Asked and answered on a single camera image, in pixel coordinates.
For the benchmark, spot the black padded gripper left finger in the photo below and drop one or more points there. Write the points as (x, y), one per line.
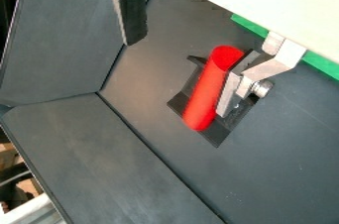
(132, 20)

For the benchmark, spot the red cylinder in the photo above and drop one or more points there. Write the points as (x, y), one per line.
(200, 110)

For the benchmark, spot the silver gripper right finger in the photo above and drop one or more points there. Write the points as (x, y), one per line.
(247, 77)

